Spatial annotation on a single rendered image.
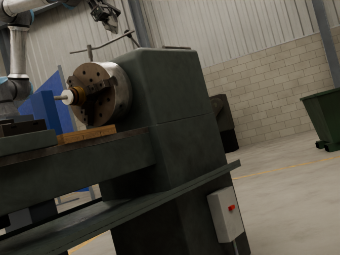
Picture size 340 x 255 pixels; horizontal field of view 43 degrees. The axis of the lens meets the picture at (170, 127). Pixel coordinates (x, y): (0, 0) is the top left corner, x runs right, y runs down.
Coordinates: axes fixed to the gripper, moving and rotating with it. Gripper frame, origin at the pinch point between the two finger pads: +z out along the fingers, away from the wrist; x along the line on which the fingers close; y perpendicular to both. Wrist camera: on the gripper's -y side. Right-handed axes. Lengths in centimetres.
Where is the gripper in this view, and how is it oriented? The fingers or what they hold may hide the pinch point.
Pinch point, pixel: (117, 31)
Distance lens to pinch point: 218.1
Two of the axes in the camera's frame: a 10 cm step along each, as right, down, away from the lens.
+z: 5.0, 8.4, -2.0
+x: 6.7, -5.2, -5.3
